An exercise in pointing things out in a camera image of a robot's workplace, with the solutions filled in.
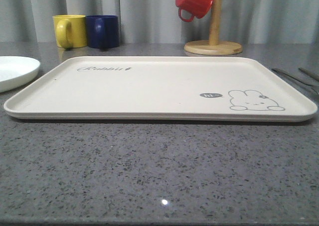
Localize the white round plate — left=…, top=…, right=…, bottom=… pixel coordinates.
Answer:
left=0, top=56, right=40, bottom=93

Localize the stainless steel fork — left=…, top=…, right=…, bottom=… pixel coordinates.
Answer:
left=271, top=68, right=319, bottom=95

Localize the cream rabbit serving tray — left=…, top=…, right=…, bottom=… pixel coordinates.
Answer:
left=4, top=56, right=318, bottom=122

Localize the wooden mug tree stand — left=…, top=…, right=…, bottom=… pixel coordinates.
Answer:
left=184, top=0, right=243, bottom=56

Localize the grey curtain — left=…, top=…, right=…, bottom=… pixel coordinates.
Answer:
left=0, top=0, right=319, bottom=44

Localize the dark blue mug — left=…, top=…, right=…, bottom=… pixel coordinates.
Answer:
left=85, top=15, right=120, bottom=49

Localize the red mug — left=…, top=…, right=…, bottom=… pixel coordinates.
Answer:
left=175, top=0, right=214, bottom=22

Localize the yellow mug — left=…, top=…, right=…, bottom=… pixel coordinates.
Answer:
left=53, top=15, right=87, bottom=49

